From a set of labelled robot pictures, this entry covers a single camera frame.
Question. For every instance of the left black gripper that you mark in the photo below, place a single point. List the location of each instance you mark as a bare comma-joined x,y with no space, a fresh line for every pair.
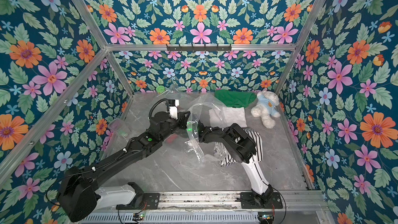
182,122

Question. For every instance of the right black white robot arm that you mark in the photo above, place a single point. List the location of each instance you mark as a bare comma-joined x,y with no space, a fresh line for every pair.
242,148

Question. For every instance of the clear plastic vacuum bag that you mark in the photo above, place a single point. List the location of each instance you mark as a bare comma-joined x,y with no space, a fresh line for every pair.
138,148

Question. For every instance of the aluminium front rail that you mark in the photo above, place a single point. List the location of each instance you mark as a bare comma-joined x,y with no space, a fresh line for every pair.
293,200

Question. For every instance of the black wall hook rail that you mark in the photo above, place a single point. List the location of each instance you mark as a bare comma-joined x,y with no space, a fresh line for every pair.
194,48

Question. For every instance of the white slotted cable duct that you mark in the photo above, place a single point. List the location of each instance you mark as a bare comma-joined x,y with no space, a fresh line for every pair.
174,218

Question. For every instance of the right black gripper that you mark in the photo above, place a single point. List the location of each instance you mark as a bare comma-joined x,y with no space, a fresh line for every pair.
198,129

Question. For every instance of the black white striped garment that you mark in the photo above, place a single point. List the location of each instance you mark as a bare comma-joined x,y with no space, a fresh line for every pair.
224,157

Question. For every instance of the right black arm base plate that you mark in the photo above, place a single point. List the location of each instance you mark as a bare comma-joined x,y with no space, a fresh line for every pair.
251,200

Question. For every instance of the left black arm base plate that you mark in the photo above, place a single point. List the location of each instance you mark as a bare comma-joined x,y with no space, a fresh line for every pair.
142,201

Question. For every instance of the white teddy bear blue shirt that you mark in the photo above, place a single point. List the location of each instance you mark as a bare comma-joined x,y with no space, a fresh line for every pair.
266,108

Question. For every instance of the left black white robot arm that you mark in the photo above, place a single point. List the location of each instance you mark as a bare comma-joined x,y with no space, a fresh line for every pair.
81,191

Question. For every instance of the green t-shirt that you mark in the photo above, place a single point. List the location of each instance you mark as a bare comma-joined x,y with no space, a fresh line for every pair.
235,99

